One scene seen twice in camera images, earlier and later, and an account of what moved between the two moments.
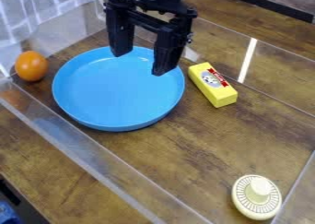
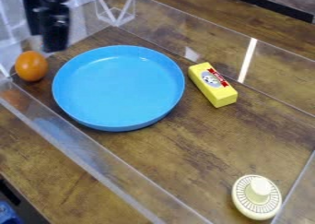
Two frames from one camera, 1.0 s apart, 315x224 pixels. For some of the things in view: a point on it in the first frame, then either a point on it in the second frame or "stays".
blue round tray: [111, 93] stays
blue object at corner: [6, 214] stays
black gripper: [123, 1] → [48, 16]
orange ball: [30, 65] stays
